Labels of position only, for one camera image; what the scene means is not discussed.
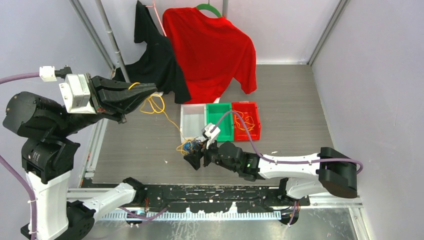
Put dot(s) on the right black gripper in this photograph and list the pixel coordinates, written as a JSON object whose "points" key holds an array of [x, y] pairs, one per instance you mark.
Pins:
{"points": [[194, 158]]}

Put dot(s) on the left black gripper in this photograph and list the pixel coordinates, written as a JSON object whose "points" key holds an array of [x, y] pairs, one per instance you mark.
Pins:
{"points": [[126, 99]]}

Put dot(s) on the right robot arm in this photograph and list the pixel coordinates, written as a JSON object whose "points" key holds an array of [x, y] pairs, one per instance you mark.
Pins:
{"points": [[327, 171]]}

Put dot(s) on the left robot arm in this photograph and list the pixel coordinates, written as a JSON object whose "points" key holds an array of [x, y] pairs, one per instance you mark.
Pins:
{"points": [[48, 153]]}

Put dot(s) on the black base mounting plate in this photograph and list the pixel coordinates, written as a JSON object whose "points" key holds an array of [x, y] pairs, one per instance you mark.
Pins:
{"points": [[213, 198]]}

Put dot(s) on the white plastic bin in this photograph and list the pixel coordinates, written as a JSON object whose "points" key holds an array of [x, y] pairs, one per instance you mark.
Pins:
{"points": [[192, 121]]}

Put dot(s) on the black t-shirt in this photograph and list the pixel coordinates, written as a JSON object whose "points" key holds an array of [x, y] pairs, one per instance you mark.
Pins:
{"points": [[158, 64]]}

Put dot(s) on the red plastic bin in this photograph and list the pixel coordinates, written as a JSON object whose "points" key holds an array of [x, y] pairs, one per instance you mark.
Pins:
{"points": [[248, 111]]}

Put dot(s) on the white clothes rack stand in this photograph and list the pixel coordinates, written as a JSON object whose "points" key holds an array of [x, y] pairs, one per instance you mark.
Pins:
{"points": [[119, 19]]}

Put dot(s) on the pink clothes hanger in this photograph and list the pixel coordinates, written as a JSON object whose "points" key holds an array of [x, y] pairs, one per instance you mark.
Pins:
{"points": [[153, 6]]}

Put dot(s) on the red t-shirt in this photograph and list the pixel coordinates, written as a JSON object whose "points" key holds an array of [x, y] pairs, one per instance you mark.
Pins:
{"points": [[211, 53]]}

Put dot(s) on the green clothes hanger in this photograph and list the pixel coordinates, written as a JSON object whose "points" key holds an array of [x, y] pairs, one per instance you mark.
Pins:
{"points": [[210, 8]]}

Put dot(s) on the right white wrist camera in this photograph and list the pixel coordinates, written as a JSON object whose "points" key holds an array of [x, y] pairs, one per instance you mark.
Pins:
{"points": [[211, 133]]}

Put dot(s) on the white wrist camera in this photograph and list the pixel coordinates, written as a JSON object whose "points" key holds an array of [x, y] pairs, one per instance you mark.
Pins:
{"points": [[211, 133], [76, 94]]}

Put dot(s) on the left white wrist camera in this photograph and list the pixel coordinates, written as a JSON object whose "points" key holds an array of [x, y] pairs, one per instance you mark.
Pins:
{"points": [[76, 94]]}

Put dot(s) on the aluminium frame rail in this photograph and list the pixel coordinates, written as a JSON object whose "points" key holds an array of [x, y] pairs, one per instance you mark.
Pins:
{"points": [[316, 201]]}

